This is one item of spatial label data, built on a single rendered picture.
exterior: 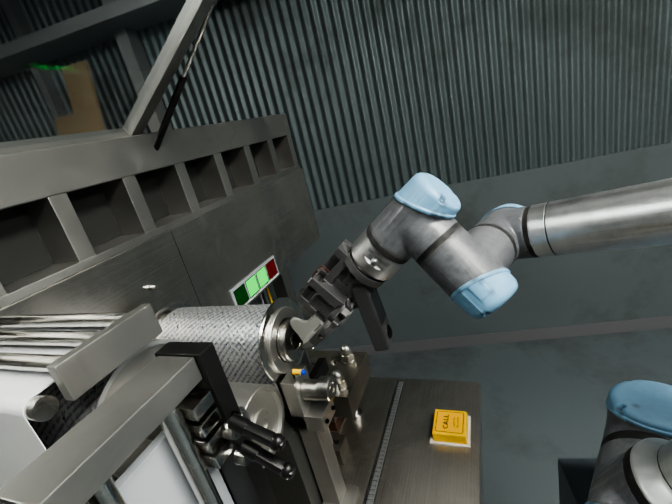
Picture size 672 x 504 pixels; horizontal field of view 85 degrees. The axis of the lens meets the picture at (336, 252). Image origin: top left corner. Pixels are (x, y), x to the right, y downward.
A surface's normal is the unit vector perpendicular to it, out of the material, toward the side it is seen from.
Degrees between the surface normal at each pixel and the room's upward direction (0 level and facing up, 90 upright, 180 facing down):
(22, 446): 90
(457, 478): 0
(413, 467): 0
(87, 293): 90
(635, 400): 8
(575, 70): 90
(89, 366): 90
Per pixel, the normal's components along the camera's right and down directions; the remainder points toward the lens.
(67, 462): -0.22, -0.92
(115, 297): 0.92, -0.09
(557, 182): -0.16, 0.37
